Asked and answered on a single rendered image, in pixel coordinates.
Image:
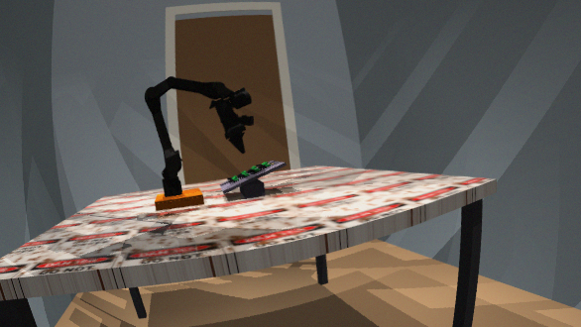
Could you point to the grey switch panel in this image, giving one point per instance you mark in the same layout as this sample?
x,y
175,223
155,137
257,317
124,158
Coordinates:
x,y
248,182

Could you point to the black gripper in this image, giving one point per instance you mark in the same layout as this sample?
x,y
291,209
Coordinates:
x,y
233,130

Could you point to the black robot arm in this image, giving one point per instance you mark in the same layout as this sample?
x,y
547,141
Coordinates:
x,y
213,90

